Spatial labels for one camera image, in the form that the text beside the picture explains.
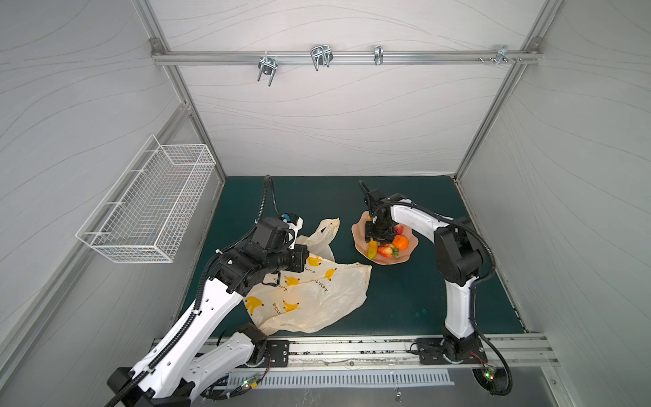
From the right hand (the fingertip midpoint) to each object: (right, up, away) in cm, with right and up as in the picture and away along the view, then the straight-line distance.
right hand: (372, 239), depth 96 cm
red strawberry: (+5, -4, -5) cm, 8 cm away
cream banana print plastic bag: (-19, -14, -24) cm, 34 cm away
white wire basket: (-68, +13, -26) cm, 74 cm away
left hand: (-23, 0, -26) cm, 35 cm away
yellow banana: (0, -3, -4) cm, 5 cm away
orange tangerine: (+10, -1, -3) cm, 11 cm away
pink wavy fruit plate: (-5, +2, 0) cm, 6 cm away
